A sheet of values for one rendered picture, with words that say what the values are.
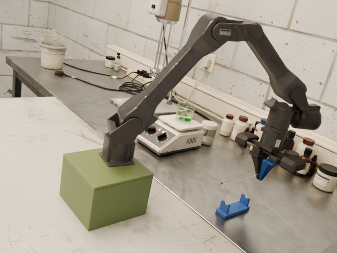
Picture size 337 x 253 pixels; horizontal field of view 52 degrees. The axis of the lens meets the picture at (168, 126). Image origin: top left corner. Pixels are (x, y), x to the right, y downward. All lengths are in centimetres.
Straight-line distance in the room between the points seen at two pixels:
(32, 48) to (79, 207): 278
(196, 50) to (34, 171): 51
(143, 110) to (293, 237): 48
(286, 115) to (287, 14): 70
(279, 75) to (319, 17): 63
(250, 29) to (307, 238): 52
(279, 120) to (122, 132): 38
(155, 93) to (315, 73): 81
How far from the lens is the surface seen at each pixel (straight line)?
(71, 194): 81
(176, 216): 86
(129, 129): 75
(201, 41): 74
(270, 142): 91
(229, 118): 143
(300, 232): 97
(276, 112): 89
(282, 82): 85
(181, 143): 117
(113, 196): 75
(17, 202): 85
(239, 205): 96
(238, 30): 75
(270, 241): 89
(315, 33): 145
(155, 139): 115
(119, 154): 79
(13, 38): 341
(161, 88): 75
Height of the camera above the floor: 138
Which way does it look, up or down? 20 degrees down
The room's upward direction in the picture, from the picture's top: 12 degrees clockwise
